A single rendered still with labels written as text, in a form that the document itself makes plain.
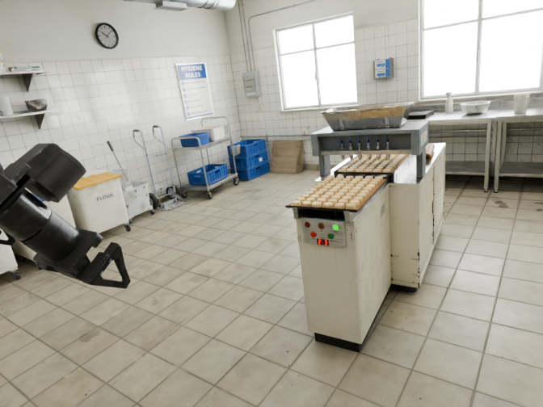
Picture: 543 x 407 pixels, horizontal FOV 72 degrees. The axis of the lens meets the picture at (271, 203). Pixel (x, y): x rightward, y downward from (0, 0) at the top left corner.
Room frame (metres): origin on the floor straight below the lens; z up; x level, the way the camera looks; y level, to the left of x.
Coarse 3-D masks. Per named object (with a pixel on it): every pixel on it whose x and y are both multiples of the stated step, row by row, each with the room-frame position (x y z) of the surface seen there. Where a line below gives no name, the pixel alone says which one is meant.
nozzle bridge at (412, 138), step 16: (384, 128) 2.43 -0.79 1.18; (400, 128) 2.34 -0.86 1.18; (416, 128) 2.27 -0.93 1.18; (320, 144) 2.64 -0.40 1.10; (336, 144) 2.62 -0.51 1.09; (352, 144) 2.55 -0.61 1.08; (384, 144) 2.44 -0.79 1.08; (400, 144) 2.38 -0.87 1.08; (416, 144) 2.25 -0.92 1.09; (320, 160) 2.71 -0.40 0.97; (416, 160) 2.35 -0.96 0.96; (320, 176) 2.72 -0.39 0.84; (416, 176) 2.35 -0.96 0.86
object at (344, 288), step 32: (384, 192) 2.24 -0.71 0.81; (352, 224) 1.77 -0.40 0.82; (384, 224) 2.22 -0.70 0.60; (320, 256) 1.87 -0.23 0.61; (352, 256) 1.77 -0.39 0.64; (384, 256) 2.20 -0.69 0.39; (320, 288) 1.88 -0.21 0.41; (352, 288) 1.78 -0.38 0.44; (384, 288) 2.18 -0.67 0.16; (320, 320) 1.89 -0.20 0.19; (352, 320) 1.78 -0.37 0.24
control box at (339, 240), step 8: (304, 224) 1.88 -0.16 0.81; (312, 224) 1.86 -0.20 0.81; (328, 224) 1.81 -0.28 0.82; (336, 224) 1.78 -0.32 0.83; (344, 224) 1.78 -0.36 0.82; (304, 232) 1.88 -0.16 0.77; (320, 232) 1.83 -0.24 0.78; (328, 232) 1.81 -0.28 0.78; (336, 232) 1.78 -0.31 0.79; (344, 232) 1.78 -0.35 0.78; (304, 240) 1.89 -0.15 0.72; (312, 240) 1.86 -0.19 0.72; (328, 240) 1.81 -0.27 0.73; (336, 240) 1.78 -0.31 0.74; (344, 240) 1.77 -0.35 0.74
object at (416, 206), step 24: (336, 168) 2.91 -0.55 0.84; (408, 168) 2.63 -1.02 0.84; (432, 168) 2.74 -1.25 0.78; (408, 192) 2.28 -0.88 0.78; (432, 192) 2.75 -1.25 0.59; (408, 216) 2.28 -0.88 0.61; (432, 216) 2.76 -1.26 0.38; (408, 240) 2.28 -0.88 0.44; (432, 240) 2.77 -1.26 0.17; (408, 264) 2.28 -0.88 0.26; (408, 288) 2.31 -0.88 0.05
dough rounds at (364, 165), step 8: (352, 160) 2.77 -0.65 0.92; (360, 160) 2.73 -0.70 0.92; (368, 160) 2.70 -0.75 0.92; (376, 160) 2.74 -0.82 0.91; (384, 160) 2.70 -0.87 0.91; (392, 160) 2.67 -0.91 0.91; (400, 160) 2.59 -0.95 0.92; (344, 168) 2.56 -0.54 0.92; (352, 168) 2.53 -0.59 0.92; (360, 168) 2.50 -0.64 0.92; (368, 168) 2.47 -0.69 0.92; (376, 168) 2.45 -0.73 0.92; (384, 168) 2.47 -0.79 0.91; (392, 168) 2.40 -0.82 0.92
